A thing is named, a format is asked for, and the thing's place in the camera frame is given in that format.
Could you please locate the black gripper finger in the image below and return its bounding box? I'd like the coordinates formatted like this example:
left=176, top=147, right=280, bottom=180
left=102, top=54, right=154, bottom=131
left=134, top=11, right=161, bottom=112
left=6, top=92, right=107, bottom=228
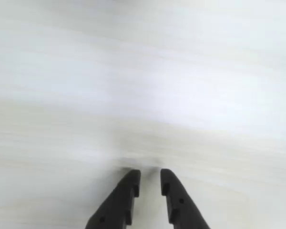
left=85, top=169, right=142, bottom=229
left=160, top=168, right=211, bottom=229

